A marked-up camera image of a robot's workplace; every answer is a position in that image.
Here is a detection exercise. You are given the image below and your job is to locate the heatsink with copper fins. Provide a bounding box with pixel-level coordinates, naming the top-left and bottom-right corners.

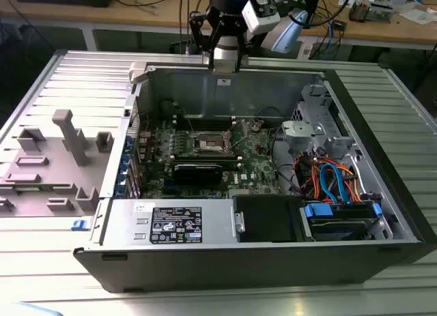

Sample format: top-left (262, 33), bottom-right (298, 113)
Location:
top-left (348, 0), bottom-right (369, 23)

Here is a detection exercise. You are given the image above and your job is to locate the black PC case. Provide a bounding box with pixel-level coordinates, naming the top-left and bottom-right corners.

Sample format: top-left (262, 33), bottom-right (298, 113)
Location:
top-left (73, 61), bottom-right (437, 294)

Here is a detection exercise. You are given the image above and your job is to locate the black graphics card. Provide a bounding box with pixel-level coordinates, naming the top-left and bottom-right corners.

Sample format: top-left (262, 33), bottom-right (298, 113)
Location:
top-left (172, 162), bottom-right (225, 186)

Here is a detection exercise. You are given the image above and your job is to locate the blue wire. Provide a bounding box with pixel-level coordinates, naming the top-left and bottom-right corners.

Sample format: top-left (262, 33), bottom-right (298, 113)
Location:
top-left (319, 161), bottom-right (352, 206)

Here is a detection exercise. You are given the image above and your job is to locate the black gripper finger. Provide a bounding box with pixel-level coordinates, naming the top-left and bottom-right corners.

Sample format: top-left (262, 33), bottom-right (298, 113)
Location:
top-left (234, 29), bottom-right (264, 73)
top-left (189, 8), bottom-right (223, 72)

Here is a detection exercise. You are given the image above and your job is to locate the CPU socket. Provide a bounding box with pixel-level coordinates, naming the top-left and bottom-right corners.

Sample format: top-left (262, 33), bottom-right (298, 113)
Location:
top-left (191, 128), bottom-right (235, 157)

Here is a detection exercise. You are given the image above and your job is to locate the CPU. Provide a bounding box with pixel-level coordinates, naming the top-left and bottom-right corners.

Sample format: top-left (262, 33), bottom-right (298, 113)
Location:
top-left (213, 58), bottom-right (237, 73)

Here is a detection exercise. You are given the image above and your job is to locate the black upright box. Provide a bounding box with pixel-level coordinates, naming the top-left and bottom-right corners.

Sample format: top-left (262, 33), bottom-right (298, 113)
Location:
top-left (302, 0), bottom-right (322, 29)

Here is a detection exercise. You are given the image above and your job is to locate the silver metal drive cage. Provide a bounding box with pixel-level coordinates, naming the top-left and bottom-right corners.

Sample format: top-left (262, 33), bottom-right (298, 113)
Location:
top-left (280, 119), bottom-right (356, 160)

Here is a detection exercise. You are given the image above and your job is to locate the white paper sheet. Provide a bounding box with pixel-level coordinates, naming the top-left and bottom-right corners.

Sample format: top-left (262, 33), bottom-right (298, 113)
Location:
top-left (398, 8), bottom-right (436, 26)

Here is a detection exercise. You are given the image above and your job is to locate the green motherboard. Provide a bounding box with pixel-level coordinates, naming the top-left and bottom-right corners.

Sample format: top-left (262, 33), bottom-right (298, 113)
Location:
top-left (136, 115), bottom-right (293, 199)

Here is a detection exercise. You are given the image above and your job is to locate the silver power supply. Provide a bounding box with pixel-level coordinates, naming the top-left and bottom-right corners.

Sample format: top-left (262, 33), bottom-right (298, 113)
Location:
top-left (98, 198), bottom-right (236, 245)

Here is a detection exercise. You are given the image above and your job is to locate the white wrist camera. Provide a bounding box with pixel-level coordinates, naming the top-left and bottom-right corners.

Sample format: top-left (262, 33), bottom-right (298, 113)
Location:
top-left (241, 0), bottom-right (281, 36)

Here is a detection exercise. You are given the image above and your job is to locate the grey parts rack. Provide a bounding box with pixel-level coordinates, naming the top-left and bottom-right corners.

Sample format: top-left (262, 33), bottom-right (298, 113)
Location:
top-left (0, 109), bottom-right (115, 218)

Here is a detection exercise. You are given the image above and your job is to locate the metal socket cover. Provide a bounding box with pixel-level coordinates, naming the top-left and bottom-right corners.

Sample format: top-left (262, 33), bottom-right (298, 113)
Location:
top-left (225, 119), bottom-right (249, 149)

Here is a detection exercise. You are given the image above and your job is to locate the orange wire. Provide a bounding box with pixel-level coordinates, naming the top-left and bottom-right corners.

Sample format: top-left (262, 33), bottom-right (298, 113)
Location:
top-left (336, 160), bottom-right (368, 204)

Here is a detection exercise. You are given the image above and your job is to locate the wooden desk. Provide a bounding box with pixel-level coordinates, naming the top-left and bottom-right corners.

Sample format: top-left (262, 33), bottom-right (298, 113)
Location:
top-left (0, 0), bottom-right (437, 53)

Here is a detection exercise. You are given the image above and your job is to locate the hard disk in blue carrier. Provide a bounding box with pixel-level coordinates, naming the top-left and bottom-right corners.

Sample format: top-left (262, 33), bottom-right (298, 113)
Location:
top-left (300, 199), bottom-right (383, 242)

